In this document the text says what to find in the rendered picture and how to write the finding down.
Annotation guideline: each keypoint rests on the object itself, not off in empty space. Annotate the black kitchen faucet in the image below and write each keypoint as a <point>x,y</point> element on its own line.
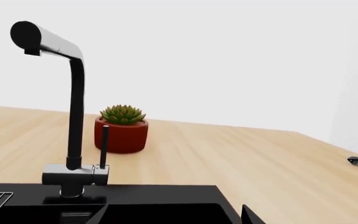
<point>75,98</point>

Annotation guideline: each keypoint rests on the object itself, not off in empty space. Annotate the black kitchen sink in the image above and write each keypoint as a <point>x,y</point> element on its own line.
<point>154,200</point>

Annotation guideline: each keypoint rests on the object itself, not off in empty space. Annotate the red plant pot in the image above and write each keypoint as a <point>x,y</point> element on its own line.
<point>121,137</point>

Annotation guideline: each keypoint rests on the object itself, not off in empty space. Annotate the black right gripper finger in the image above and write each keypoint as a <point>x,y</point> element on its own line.
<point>250,215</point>

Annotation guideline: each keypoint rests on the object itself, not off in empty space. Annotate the green succulent plant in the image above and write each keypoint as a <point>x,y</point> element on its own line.
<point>123,114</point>

